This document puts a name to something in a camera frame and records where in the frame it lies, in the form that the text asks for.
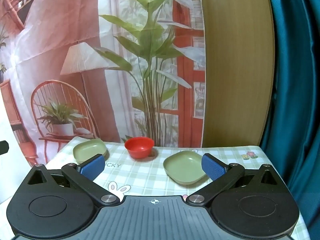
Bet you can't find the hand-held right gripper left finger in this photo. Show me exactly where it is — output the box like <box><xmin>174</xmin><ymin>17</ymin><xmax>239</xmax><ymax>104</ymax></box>
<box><xmin>26</xmin><ymin>154</ymin><xmax>122</xmax><ymax>207</ymax></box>

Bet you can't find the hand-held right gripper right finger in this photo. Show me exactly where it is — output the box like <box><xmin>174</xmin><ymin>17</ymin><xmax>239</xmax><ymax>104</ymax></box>
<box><xmin>186</xmin><ymin>152</ymin><xmax>284</xmax><ymax>207</ymax></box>

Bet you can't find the green square plate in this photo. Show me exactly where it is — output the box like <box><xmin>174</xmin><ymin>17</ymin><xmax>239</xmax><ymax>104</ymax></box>
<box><xmin>73</xmin><ymin>139</ymin><xmax>108</xmax><ymax>163</ymax></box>
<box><xmin>163</xmin><ymin>151</ymin><xmax>208</xmax><ymax>186</ymax></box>

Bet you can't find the red bowl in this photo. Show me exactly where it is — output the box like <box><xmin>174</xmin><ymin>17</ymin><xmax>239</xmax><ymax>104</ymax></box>
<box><xmin>124</xmin><ymin>137</ymin><xmax>155</xmax><ymax>160</ymax></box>

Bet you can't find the checkered printed tablecloth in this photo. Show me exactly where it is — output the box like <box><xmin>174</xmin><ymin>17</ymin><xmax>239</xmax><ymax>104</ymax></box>
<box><xmin>46</xmin><ymin>137</ymin><xmax>310</xmax><ymax>240</ymax></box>

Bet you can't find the wooden board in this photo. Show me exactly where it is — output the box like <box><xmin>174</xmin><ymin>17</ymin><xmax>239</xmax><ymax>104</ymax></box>
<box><xmin>199</xmin><ymin>0</ymin><xmax>278</xmax><ymax>148</ymax></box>

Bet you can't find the teal curtain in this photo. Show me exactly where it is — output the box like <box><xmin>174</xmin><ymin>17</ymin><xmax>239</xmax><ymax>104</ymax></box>
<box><xmin>260</xmin><ymin>0</ymin><xmax>320</xmax><ymax>240</ymax></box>

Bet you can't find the printed wall cloth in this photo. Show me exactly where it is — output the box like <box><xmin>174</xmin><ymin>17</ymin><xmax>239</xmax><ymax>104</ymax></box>
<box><xmin>0</xmin><ymin>0</ymin><xmax>207</xmax><ymax>167</ymax></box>

